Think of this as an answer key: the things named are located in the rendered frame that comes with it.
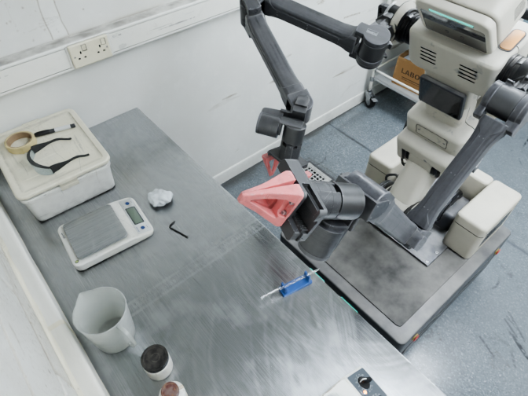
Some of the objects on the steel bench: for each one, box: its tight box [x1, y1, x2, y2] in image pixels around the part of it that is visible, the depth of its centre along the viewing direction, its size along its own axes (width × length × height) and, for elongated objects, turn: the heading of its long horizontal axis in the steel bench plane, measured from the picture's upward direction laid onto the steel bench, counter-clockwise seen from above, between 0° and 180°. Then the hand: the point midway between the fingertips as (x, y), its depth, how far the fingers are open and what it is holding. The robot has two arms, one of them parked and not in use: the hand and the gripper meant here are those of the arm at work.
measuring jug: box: [72, 287, 137, 354], centre depth 105 cm, size 18×13×15 cm
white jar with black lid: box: [141, 344, 173, 381], centre depth 103 cm, size 7×7×7 cm
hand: (245, 197), depth 52 cm, fingers closed
